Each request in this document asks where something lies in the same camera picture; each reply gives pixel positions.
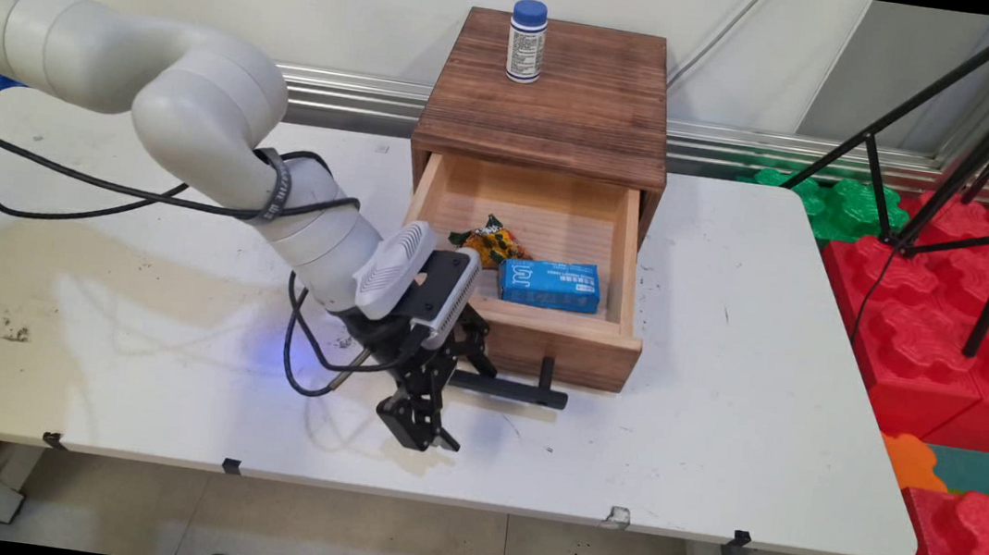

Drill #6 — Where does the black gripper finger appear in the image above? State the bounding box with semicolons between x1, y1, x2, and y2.
427;363;472;453
372;365;440;453

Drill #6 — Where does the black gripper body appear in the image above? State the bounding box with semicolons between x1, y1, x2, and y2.
333;289;507;392

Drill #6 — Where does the light wooden drawer black handle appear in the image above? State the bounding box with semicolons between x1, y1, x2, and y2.
385;149;663;421

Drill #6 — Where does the yellow green snack packet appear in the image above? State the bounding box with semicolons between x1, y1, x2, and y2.
445;209;538;275

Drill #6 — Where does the blue cardboard box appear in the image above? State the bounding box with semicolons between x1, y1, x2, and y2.
494;253;606;316

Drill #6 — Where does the white bottle blue cap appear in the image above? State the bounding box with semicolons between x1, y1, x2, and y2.
504;0;551;86

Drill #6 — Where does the green foam block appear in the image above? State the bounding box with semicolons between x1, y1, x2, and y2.
730;164;916;256

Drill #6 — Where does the orange foam piece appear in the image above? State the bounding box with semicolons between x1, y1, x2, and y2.
876;431;955;496

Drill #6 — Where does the large red foam block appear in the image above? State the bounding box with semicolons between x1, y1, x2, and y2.
801;229;989;448

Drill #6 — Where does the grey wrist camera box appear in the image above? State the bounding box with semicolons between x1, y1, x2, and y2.
405;244;485;356

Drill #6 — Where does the white vented wrist mount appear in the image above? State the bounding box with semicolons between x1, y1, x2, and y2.
349;213;442;327

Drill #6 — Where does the black strap on arm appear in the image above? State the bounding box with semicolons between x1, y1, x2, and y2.
245;145;298;227

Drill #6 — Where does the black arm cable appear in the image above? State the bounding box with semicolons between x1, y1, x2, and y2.
0;68;457;411

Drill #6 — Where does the metal wall rail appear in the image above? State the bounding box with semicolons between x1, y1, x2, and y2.
268;62;989;206

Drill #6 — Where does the white wall conduit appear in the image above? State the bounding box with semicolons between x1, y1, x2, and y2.
664;0;770;101

